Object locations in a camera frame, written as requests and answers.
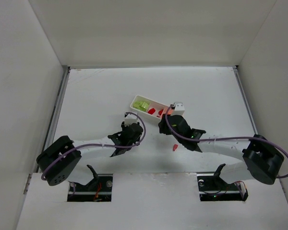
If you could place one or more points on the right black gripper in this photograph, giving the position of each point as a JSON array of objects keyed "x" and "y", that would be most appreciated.
[{"x": 164, "y": 124}]

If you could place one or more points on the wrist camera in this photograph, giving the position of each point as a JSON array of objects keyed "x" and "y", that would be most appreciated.
[
  {"x": 130, "y": 118},
  {"x": 177, "y": 108}
]

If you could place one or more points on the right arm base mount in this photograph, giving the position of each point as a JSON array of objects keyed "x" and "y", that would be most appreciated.
[{"x": 212, "y": 188}]

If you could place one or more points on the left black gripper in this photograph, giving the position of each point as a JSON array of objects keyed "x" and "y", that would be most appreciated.
[{"x": 123, "y": 133}]

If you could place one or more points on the white three-compartment tray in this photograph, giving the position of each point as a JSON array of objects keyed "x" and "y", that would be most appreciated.
[{"x": 155, "y": 118}]

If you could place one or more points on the right metal rail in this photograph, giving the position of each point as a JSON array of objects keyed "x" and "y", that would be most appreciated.
[{"x": 236, "y": 72}]

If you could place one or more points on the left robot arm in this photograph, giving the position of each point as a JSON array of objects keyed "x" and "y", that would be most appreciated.
[{"x": 58, "y": 161}]

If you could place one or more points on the red lego arch piece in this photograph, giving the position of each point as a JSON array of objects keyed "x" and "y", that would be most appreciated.
[{"x": 151, "y": 111}]

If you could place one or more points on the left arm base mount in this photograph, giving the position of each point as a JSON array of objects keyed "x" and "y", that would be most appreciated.
[{"x": 98, "y": 189}]

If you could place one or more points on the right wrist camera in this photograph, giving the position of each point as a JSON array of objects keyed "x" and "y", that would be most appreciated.
[{"x": 177, "y": 108}]

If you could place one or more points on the left metal rail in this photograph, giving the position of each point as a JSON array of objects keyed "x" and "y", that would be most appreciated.
[{"x": 51, "y": 130}]

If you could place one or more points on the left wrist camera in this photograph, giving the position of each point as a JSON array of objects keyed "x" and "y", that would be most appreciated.
[{"x": 130, "y": 118}]

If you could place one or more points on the green lego block large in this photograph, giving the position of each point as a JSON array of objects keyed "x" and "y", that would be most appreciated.
[{"x": 137, "y": 104}]

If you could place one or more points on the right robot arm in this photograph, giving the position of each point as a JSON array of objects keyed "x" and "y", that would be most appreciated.
[{"x": 257, "y": 158}]

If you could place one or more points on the metal rail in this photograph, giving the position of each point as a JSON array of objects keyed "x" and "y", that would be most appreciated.
[
  {"x": 236, "y": 72},
  {"x": 51, "y": 130}
]

